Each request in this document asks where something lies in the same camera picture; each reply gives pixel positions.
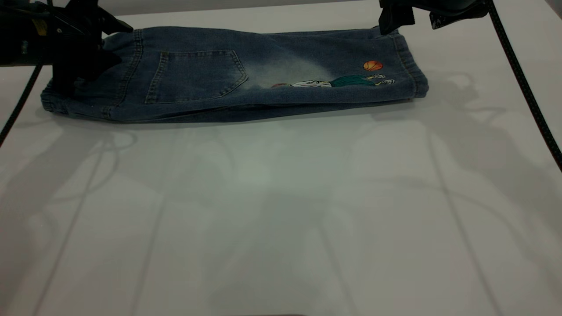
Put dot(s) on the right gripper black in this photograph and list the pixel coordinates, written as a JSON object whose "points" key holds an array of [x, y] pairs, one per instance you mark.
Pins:
{"points": [[439, 4]]}

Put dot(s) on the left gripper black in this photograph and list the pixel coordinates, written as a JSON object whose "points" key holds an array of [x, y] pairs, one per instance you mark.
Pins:
{"points": [[44, 44]]}

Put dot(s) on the blue denim pants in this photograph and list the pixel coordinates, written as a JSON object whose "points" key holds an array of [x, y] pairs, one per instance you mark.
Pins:
{"points": [[197, 74]]}

